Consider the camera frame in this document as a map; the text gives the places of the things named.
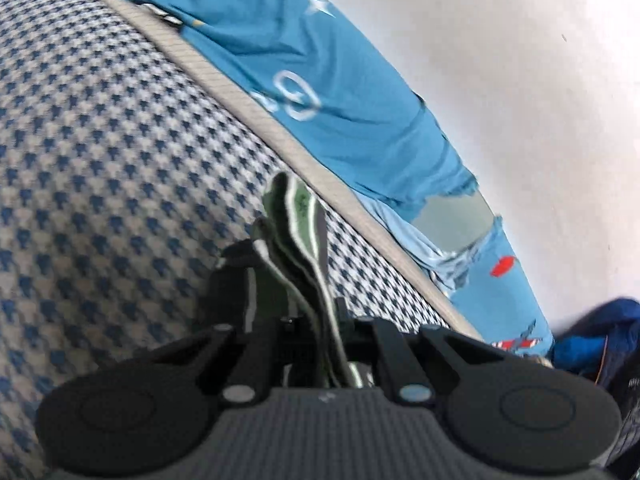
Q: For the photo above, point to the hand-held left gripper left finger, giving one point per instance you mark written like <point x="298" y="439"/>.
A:
<point x="260" y="355"/>

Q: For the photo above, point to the green grey striped shirt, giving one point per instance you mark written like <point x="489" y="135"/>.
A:
<point x="295" y="240"/>

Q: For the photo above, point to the blue jacket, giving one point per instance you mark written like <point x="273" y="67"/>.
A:
<point x="595" y="340"/>

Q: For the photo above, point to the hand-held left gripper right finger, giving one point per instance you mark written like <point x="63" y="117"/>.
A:
<point x="365" y="340"/>

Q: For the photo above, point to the blue airplane print bumper cover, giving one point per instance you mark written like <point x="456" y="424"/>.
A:
<point x="325" y="60"/>

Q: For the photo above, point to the blue houndstooth mattress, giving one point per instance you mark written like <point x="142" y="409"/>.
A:
<point x="125" y="160"/>

